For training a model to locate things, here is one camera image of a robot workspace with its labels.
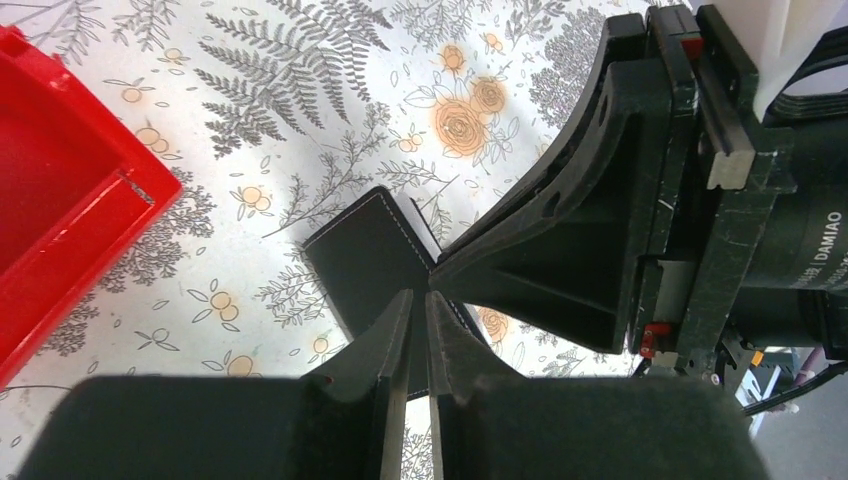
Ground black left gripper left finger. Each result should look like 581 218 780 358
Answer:
19 290 414 479

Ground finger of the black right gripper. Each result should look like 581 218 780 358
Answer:
430 59 672 354
457 13 646 246

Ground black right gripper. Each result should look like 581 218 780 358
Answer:
629 7 847 371

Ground red plastic bin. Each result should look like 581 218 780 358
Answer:
1 26 182 382

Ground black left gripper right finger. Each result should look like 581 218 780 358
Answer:
425 292 768 479

